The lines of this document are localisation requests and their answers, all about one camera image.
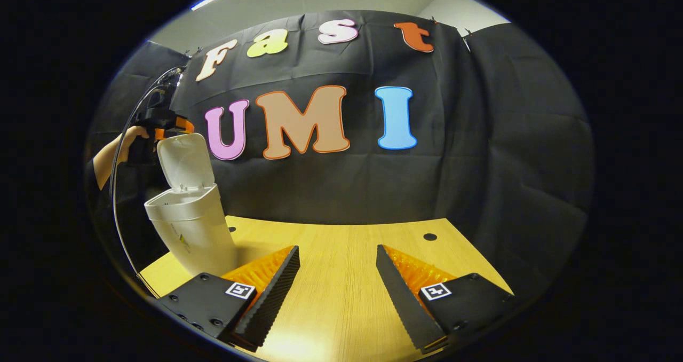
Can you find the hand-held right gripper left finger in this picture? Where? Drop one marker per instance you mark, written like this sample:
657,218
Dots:
269,300

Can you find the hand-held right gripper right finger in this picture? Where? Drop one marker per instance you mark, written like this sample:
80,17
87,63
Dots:
405,306

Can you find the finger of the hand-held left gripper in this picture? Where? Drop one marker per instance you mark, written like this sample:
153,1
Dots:
176,124

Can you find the white desktop garbage bin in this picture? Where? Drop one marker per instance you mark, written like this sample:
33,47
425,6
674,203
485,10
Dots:
192,228

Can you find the wooden desktop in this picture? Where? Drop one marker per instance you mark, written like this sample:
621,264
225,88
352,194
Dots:
341,276

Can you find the black backdrop cloth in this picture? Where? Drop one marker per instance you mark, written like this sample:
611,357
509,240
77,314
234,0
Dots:
373,180

